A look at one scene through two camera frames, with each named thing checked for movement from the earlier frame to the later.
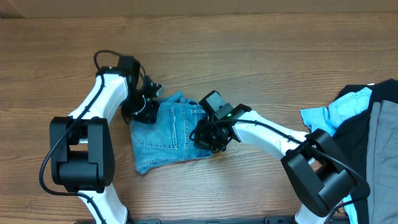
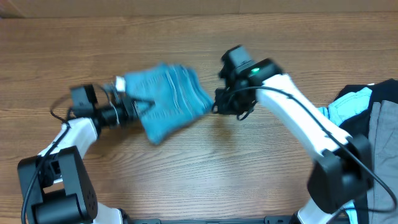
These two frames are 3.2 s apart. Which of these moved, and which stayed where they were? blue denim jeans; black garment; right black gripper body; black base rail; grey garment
Moved: blue denim jeans; right black gripper body
Stayed: grey garment; black garment; black base rail
